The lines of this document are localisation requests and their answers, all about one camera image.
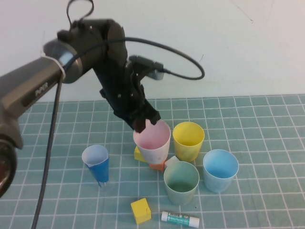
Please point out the yellow cube with notch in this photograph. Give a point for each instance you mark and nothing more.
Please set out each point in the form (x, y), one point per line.
(140, 210)

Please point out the plain yellow cube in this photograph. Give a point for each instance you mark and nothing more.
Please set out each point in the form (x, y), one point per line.
(137, 155)

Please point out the white cube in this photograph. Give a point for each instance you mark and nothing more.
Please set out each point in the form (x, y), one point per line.
(170, 162)

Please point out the white green glue stick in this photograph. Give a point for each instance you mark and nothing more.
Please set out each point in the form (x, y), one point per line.
(178, 218)

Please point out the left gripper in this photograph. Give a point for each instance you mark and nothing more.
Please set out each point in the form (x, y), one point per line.
(126, 102)

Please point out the orange cube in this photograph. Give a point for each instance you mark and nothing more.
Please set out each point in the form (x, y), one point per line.
(157, 166)

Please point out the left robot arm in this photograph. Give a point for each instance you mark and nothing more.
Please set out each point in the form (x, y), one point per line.
(28, 83)

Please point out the green plastic cup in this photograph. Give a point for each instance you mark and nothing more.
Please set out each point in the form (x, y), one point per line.
(181, 196)

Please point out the green grid table mat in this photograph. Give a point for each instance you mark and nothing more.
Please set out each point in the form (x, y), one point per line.
(238, 119)

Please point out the light blue plastic cup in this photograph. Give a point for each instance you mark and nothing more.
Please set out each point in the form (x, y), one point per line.
(218, 183)

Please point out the yellow plastic cup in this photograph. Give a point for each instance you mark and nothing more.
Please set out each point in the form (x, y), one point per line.
(186, 152)

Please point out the pink plastic cup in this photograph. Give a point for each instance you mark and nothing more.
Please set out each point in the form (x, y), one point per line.
(155, 152)

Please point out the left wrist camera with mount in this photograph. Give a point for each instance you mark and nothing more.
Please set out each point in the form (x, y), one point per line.
(147, 65)

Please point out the blue paper cone cup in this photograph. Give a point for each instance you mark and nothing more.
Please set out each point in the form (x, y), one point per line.
(100, 171)

